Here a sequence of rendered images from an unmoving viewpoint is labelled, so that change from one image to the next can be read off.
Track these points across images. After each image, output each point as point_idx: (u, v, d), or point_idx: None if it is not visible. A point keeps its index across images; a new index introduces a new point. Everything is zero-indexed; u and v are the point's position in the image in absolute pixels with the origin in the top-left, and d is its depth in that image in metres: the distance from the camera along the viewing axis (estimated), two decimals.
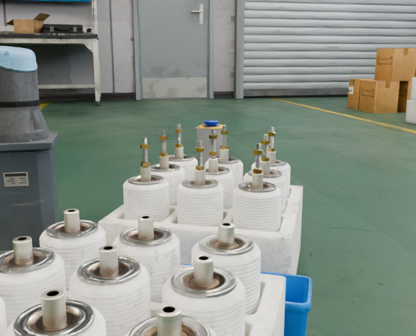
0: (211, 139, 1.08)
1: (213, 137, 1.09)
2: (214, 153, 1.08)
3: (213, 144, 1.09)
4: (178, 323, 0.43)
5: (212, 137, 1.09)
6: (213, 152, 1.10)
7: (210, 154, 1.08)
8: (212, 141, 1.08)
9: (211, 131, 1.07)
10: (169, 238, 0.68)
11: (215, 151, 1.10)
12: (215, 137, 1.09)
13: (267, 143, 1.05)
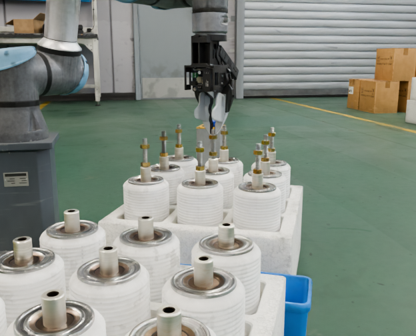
0: (213, 139, 1.08)
1: (217, 137, 1.08)
2: (209, 153, 1.09)
3: (215, 145, 1.08)
4: (178, 323, 0.43)
5: (217, 138, 1.08)
6: (217, 153, 1.09)
7: (212, 153, 1.10)
8: (212, 141, 1.09)
9: (213, 131, 1.08)
10: (169, 238, 0.68)
11: (216, 153, 1.08)
12: (215, 138, 1.07)
13: (267, 143, 1.05)
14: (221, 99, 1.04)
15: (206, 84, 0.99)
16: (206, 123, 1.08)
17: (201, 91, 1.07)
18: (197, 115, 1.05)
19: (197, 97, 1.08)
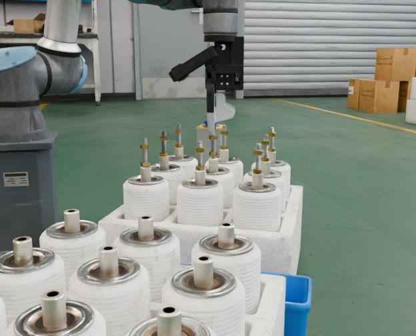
0: (214, 140, 1.08)
1: (210, 138, 1.08)
2: (216, 153, 1.09)
3: (211, 145, 1.08)
4: (178, 323, 0.43)
5: (210, 139, 1.07)
6: (210, 154, 1.08)
7: (216, 155, 1.08)
8: (215, 142, 1.08)
9: (215, 131, 1.07)
10: (169, 238, 0.68)
11: (209, 153, 1.09)
12: (209, 137, 1.08)
13: (267, 143, 1.05)
14: None
15: None
16: (214, 125, 1.05)
17: (214, 92, 1.03)
18: (229, 115, 1.04)
19: (212, 99, 1.02)
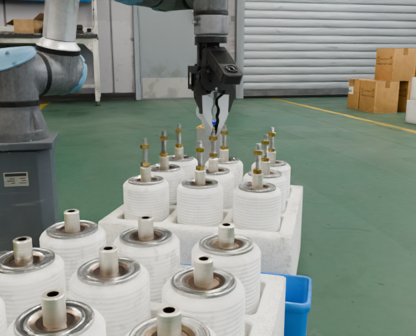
0: (211, 141, 1.08)
1: (213, 138, 1.09)
2: (213, 155, 1.08)
3: (213, 146, 1.09)
4: (178, 323, 0.43)
5: (213, 139, 1.09)
6: (213, 154, 1.10)
7: (209, 155, 1.09)
8: (211, 143, 1.08)
9: (211, 132, 1.08)
10: (169, 238, 0.68)
11: (215, 153, 1.10)
12: (216, 138, 1.09)
13: (267, 143, 1.05)
14: None
15: None
16: (219, 124, 1.08)
17: (224, 93, 1.07)
18: (214, 113, 1.11)
19: (230, 99, 1.08)
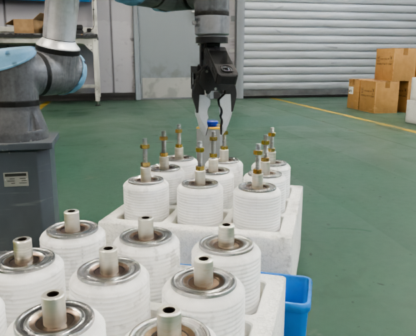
0: (213, 141, 1.08)
1: (209, 139, 1.08)
2: (217, 155, 1.09)
3: (211, 147, 1.08)
4: (178, 323, 0.43)
5: (209, 140, 1.08)
6: (209, 155, 1.09)
7: (215, 156, 1.08)
8: (215, 143, 1.08)
9: (214, 133, 1.07)
10: (169, 238, 0.68)
11: (209, 153, 1.09)
12: (210, 139, 1.09)
13: (267, 143, 1.05)
14: None
15: None
16: (224, 124, 1.08)
17: (227, 92, 1.07)
18: (220, 112, 1.11)
19: (233, 97, 1.07)
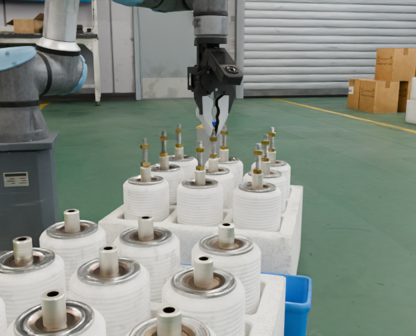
0: (215, 141, 1.08)
1: (215, 140, 1.07)
2: (211, 155, 1.09)
3: (214, 147, 1.08)
4: (178, 323, 0.43)
5: (216, 141, 1.07)
6: (215, 156, 1.08)
7: (215, 155, 1.10)
8: (213, 143, 1.09)
9: (214, 133, 1.08)
10: (169, 238, 0.68)
11: (213, 155, 1.08)
12: (213, 140, 1.07)
13: (267, 143, 1.05)
14: None
15: None
16: (219, 125, 1.08)
17: (224, 93, 1.07)
18: (214, 113, 1.11)
19: (230, 99, 1.08)
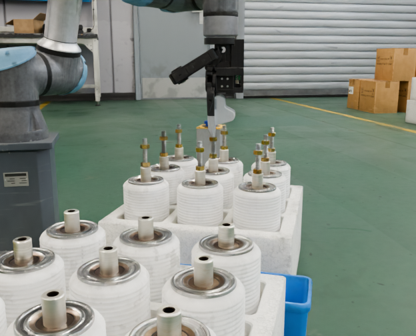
0: (215, 141, 1.08)
1: (215, 140, 1.07)
2: (211, 155, 1.10)
3: (214, 147, 1.08)
4: (178, 323, 0.43)
5: (215, 141, 1.07)
6: (215, 156, 1.08)
7: (215, 155, 1.10)
8: (213, 143, 1.09)
9: None
10: (169, 238, 0.68)
11: (213, 155, 1.08)
12: (212, 140, 1.07)
13: (267, 143, 1.05)
14: None
15: (242, 85, 1.07)
16: (215, 127, 1.06)
17: (215, 95, 1.03)
18: (229, 117, 1.05)
19: (212, 103, 1.02)
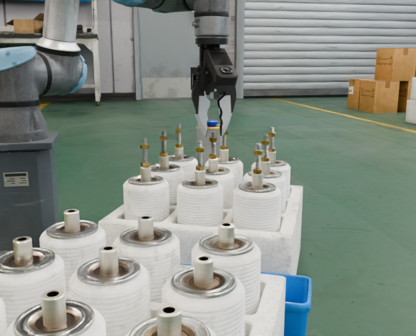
0: (211, 142, 1.08)
1: (215, 139, 1.09)
2: (211, 156, 1.08)
3: (214, 147, 1.09)
4: (178, 323, 0.43)
5: (215, 140, 1.09)
6: (215, 155, 1.10)
7: (209, 157, 1.09)
8: (211, 144, 1.08)
9: (211, 133, 1.08)
10: (169, 238, 0.68)
11: (217, 155, 1.09)
12: (217, 140, 1.08)
13: (267, 143, 1.05)
14: None
15: None
16: (223, 125, 1.09)
17: (226, 93, 1.07)
18: (220, 113, 1.11)
19: (233, 99, 1.07)
